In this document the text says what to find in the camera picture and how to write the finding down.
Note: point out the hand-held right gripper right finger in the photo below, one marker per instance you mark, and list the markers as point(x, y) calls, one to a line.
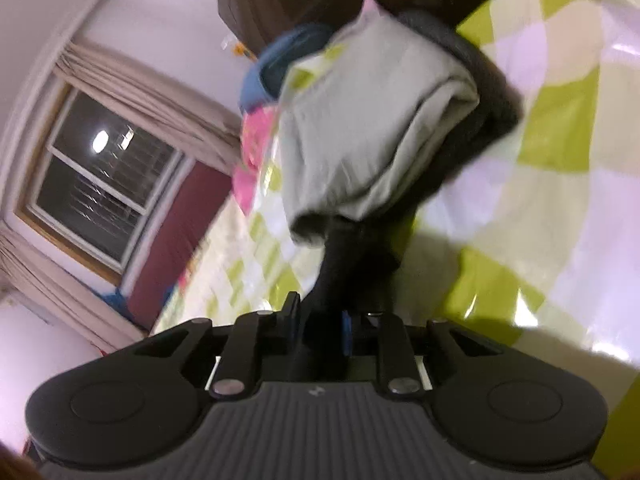
point(346, 332)

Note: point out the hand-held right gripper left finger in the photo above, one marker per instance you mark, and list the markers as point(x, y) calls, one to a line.
point(292, 320)

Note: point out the black pants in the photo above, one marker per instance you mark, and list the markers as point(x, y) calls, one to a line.
point(350, 260)

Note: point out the maroon window seat cushion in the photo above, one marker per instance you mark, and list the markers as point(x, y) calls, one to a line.
point(175, 240)

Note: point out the pink printed pillow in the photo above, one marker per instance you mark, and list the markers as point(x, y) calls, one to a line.
point(252, 160)

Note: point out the blue crumpled cloth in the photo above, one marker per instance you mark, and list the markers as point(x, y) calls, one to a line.
point(122, 307)

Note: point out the grey folded clothes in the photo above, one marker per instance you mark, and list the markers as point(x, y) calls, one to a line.
point(370, 125)

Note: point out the beige curtain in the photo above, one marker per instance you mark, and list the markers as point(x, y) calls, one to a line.
point(150, 95)
point(65, 290)

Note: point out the barred window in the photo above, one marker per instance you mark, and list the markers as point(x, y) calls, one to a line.
point(105, 185)

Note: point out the blue folded cloth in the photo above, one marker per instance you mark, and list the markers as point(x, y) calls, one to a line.
point(270, 70)

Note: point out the green checked plastic sheet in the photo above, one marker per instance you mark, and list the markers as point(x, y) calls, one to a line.
point(550, 185)

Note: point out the yellow snack packet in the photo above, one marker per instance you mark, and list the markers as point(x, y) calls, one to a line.
point(237, 47)

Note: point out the dark knitted folded cloth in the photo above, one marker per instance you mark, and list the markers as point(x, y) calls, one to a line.
point(490, 85)

